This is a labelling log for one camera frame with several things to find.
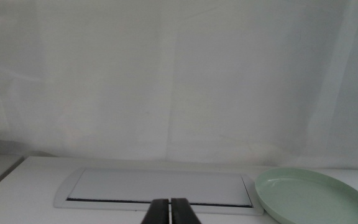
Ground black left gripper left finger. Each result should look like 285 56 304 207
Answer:
140 198 170 224

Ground light green plate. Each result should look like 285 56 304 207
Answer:
254 167 358 224

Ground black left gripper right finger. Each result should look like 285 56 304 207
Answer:
170 197 203 224

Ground white table cable hatch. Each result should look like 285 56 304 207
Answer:
53 167 265 217

